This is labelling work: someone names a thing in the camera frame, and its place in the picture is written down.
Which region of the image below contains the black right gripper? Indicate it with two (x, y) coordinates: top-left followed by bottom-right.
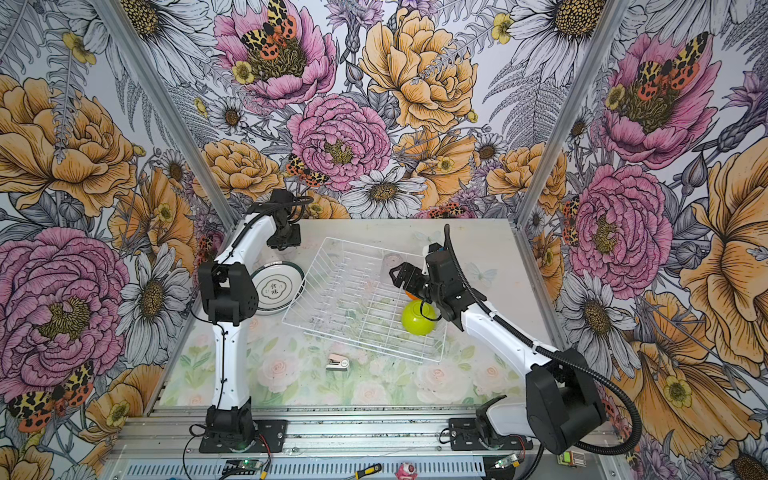
(389, 261), (444, 305)

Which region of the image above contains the clear plastic glass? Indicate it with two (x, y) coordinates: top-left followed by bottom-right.
(380, 252), (405, 287)

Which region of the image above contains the lime green plastic bowl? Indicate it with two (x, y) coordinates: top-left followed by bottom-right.
(401, 300), (438, 336)

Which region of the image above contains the teal rimmed back plate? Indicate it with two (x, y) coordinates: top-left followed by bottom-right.
(251, 261), (305, 315)

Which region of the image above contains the white wire dish rack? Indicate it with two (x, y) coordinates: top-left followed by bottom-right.
(282, 237), (447, 363)

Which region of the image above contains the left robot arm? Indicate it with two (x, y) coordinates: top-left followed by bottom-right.
(197, 189), (313, 454)

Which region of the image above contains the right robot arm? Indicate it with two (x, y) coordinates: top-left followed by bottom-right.
(388, 244), (607, 454)

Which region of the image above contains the floral table mat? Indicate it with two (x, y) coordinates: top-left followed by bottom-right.
(161, 311), (571, 408)

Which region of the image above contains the yellow black screwdriver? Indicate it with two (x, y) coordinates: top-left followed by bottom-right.
(345, 463), (383, 480)

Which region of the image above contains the pink small toy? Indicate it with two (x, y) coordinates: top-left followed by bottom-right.
(394, 462), (418, 480)

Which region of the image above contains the green circuit board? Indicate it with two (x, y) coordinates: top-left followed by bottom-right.
(222, 458), (271, 478)

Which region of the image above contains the small green device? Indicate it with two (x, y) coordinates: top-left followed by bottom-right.
(557, 450), (587, 468)

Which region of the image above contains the aluminium corner post left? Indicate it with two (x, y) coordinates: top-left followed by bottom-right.
(94, 1), (238, 232)

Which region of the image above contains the aluminium corner post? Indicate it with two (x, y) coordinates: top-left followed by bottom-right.
(515, 0), (631, 230)
(94, 1), (238, 232)

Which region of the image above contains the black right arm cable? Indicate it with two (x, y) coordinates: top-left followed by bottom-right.
(442, 223), (643, 456)

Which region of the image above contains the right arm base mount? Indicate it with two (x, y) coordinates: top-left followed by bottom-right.
(437, 395), (533, 452)

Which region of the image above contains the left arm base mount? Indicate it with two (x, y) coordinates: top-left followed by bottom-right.
(199, 403), (288, 454)

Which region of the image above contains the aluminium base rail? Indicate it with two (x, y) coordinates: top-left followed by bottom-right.
(101, 404), (607, 480)

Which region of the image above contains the aluminium corner post right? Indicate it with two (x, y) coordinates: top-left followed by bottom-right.
(515, 0), (631, 230)

